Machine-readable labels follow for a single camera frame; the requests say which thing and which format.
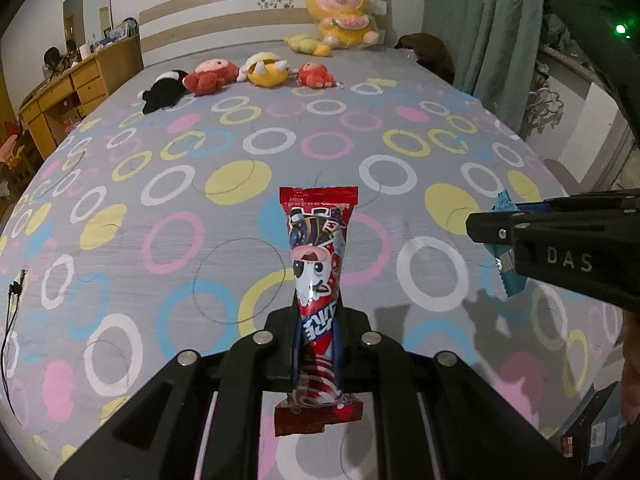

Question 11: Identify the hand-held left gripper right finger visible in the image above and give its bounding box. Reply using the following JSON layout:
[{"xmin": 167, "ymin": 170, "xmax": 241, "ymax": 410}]
[{"xmin": 336, "ymin": 307, "xmax": 593, "ymax": 480}]

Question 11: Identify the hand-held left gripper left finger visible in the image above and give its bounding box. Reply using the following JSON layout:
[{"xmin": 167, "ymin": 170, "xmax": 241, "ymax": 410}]
[{"xmin": 54, "ymin": 306, "xmax": 302, "ymax": 480}]

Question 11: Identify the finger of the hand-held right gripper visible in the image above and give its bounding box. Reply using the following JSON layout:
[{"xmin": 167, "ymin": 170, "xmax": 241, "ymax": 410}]
[
  {"xmin": 465, "ymin": 209, "xmax": 533, "ymax": 249},
  {"xmin": 517, "ymin": 191, "xmax": 640, "ymax": 214}
]

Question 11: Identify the blue foil wrapper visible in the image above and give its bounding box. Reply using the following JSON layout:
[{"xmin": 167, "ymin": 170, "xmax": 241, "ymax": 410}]
[{"xmin": 491, "ymin": 189, "xmax": 527, "ymax": 297}]

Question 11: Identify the red cartoon snack wrapper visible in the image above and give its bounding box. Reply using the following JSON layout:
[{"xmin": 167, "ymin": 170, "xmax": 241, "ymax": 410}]
[{"xmin": 274, "ymin": 185, "xmax": 365, "ymax": 436}]

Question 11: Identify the person's right hand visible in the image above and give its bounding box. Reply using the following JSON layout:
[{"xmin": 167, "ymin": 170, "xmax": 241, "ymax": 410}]
[{"xmin": 621, "ymin": 310, "xmax": 637, "ymax": 426}]

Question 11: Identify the patterned hanging cloth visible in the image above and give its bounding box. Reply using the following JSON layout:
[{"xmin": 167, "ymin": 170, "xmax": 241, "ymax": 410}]
[{"xmin": 520, "ymin": 10, "xmax": 567, "ymax": 141}]

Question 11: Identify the bed with patterned sheet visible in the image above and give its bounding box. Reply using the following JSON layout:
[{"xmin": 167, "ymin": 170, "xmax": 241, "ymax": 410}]
[{"xmin": 0, "ymin": 0, "xmax": 632, "ymax": 480}]

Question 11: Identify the blue box with red label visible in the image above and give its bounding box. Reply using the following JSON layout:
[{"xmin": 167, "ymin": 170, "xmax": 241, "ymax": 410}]
[{"xmin": 562, "ymin": 382, "xmax": 626, "ymax": 461}]

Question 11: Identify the dark brown plush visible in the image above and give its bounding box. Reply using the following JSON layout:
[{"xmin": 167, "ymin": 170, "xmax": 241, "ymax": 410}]
[{"xmin": 395, "ymin": 33, "xmax": 455, "ymax": 86}]

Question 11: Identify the teal leaf-print curtain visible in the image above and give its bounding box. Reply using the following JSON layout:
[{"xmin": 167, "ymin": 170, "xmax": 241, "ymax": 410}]
[{"xmin": 421, "ymin": 0, "xmax": 551, "ymax": 106}]

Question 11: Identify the small red plush toy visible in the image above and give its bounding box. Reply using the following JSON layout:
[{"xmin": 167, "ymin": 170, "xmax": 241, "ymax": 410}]
[{"xmin": 295, "ymin": 61, "xmax": 346, "ymax": 90}]

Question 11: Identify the large yellow plush doll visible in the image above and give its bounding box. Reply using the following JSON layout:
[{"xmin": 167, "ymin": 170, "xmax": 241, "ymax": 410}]
[{"xmin": 306, "ymin": 0, "xmax": 382, "ymax": 51}]

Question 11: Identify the small yellow plush toy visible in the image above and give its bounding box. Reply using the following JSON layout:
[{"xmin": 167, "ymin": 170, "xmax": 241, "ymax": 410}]
[{"xmin": 284, "ymin": 34, "xmax": 332, "ymax": 57}]

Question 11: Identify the round yellow plush toy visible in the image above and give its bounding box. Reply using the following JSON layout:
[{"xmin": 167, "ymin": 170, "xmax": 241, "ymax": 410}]
[{"xmin": 239, "ymin": 51, "xmax": 293, "ymax": 88}]

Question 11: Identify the red plush monkey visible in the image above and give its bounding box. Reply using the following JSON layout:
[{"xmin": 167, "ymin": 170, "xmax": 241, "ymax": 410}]
[{"xmin": 182, "ymin": 58, "xmax": 240, "ymax": 97}]

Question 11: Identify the black and white plush toy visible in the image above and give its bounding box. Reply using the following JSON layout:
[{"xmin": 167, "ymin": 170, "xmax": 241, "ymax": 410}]
[{"xmin": 137, "ymin": 70, "xmax": 190, "ymax": 115}]

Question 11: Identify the wooden dresser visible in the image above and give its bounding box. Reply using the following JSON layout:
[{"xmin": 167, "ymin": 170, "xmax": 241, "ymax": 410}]
[{"xmin": 19, "ymin": 35, "xmax": 145, "ymax": 153}]

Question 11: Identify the red orange toy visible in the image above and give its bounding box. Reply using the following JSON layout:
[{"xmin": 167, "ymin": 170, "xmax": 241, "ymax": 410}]
[{"xmin": 0, "ymin": 120, "xmax": 31, "ymax": 171}]

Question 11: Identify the blue toy box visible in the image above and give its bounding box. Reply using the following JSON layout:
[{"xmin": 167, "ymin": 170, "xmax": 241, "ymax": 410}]
[{"xmin": 102, "ymin": 17, "xmax": 139, "ymax": 44}]

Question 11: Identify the black charging cable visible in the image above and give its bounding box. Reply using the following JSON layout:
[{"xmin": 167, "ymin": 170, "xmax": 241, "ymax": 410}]
[{"xmin": 0, "ymin": 269, "xmax": 28, "ymax": 426}]

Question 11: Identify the wall mirror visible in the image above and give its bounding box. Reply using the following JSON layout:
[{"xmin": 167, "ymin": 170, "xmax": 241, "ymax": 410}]
[{"xmin": 62, "ymin": 0, "xmax": 112, "ymax": 46}]

